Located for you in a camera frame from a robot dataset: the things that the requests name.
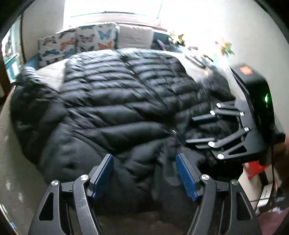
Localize grey quilted star mattress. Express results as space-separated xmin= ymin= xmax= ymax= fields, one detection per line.
xmin=1 ymin=50 xmax=213 ymax=234

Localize blue bench cushion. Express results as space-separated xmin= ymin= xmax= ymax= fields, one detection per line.
xmin=24 ymin=54 xmax=39 ymax=70

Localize plush toys on bench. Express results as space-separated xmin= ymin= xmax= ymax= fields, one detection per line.
xmin=169 ymin=31 xmax=185 ymax=46

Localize left butterfly pillow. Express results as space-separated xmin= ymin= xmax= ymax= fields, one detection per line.
xmin=38 ymin=28 xmax=76 ymax=68

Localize black puffer jacket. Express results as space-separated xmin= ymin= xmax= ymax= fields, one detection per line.
xmin=10 ymin=50 xmax=243 ymax=214

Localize right butterfly pillow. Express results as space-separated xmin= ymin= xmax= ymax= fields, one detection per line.
xmin=76 ymin=23 xmax=118 ymax=53

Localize white plain pillow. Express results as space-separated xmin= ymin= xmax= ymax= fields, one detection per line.
xmin=117 ymin=24 xmax=154 ymax=49

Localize purple toy on bench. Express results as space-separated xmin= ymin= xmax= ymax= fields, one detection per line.
xmin=156 ymin=39 xmax=166 ymax=50

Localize colourful pinwheel toy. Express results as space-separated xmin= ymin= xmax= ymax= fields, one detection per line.
xmin=215 ymin=41 xmax=234 ymax=57

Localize butterfly pillow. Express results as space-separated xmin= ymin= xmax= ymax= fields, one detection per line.
xmin=76 ymin=23 xmax=118 ymax=53
xmin=38 ymin=28 xmax=76 ymax=68

